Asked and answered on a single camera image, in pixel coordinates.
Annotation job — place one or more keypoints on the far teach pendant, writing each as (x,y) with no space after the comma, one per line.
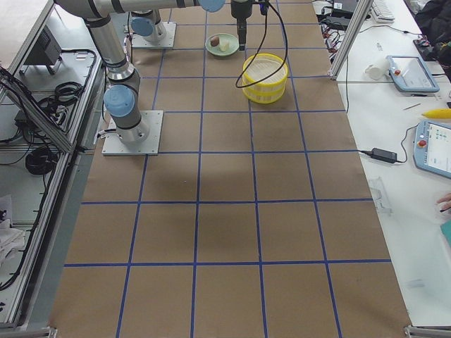
(411,75)

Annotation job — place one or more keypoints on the white keyboard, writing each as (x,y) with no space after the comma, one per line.
(381,13)

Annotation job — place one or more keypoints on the light green plate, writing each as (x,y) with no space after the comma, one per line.
(234,45)

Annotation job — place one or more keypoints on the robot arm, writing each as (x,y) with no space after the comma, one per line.
(121,98)
(148,25)

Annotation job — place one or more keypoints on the person hand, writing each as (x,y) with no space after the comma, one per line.
(444,203)

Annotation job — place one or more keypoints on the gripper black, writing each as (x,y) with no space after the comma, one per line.
(239,9)

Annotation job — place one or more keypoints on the white cup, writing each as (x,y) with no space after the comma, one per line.
(378,69)

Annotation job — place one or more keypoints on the teach pendant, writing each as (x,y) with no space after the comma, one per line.
(432,147)
(411,75)

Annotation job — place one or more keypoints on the brown bun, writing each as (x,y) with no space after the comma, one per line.
(215,41)

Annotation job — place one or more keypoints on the grey control box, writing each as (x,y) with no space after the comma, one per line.
(46,52)

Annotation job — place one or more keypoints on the near teach pendant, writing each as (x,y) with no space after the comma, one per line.
(432,147)

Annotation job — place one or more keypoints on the white steamed bun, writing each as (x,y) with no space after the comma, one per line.
(224,45)

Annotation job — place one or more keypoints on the clear plastic holder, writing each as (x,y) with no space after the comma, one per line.
(379,196)

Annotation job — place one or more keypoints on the aluminium frame post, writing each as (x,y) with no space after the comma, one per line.
(356,22)

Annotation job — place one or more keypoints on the yellow steamer layer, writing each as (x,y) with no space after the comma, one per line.
(264,70)
(267,96)

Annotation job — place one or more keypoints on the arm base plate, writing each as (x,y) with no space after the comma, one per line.
(144,139)
(166,43)

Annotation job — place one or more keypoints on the black power adapter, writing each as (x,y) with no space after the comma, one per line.
(382,155)

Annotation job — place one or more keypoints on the white crumpled cloth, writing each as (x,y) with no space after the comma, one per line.
(12,239)

